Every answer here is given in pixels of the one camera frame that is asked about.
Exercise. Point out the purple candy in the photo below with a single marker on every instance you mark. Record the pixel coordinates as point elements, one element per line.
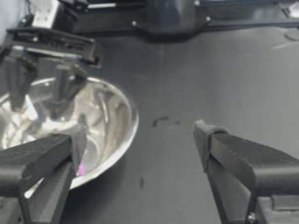
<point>80,169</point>

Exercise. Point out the steel bowl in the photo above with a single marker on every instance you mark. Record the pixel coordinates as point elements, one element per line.
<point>108,116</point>

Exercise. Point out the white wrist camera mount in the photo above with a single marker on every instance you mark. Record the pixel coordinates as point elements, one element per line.
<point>44,13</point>

